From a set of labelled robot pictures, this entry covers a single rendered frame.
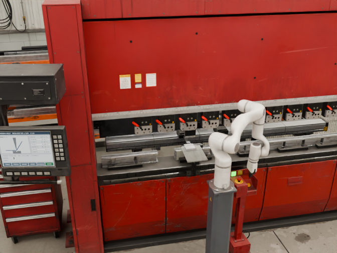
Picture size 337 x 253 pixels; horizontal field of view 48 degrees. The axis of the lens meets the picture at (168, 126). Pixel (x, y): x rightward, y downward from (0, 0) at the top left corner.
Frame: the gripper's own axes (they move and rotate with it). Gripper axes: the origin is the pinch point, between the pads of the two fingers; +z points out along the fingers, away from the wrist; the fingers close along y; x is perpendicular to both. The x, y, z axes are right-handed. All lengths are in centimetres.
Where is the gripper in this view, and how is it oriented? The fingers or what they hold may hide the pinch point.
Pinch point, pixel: (250, 174)
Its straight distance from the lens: 343.3
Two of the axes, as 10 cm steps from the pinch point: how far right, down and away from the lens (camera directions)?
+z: -0.2, 8.6, 5.1
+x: 9.6, -1.2, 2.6
